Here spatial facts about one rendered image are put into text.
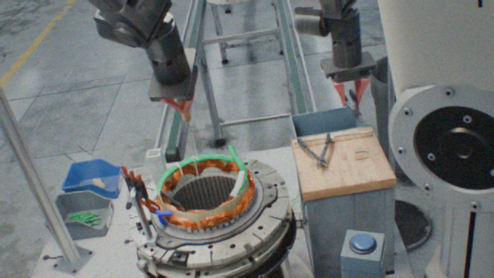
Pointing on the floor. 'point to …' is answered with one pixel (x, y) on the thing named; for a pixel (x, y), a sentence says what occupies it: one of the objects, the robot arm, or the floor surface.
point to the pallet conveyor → (170, 153)
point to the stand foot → (412, 224)
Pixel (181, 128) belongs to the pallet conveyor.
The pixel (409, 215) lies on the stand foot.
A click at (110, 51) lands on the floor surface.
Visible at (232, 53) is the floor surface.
